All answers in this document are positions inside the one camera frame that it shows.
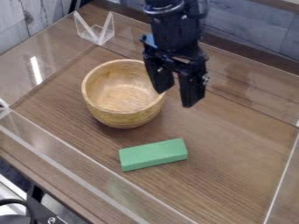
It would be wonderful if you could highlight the green rectangular block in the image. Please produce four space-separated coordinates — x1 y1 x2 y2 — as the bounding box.
119 138 188 172

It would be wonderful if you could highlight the clear acrylic corner bracket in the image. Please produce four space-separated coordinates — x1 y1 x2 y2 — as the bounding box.
73 11 115 46

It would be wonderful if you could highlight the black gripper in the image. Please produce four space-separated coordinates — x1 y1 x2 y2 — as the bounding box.
140 5 209 108

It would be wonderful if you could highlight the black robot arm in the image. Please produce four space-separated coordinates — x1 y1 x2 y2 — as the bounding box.
140 0 209 108

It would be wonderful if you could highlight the wooden bowl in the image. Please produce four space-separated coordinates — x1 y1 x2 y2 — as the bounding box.
80 59 165 129

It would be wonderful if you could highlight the black cable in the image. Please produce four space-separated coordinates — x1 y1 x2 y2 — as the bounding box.
0 199 29 211

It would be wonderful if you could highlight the black table leg bracket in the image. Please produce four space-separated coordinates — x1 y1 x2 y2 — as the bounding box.
26 185 67 224

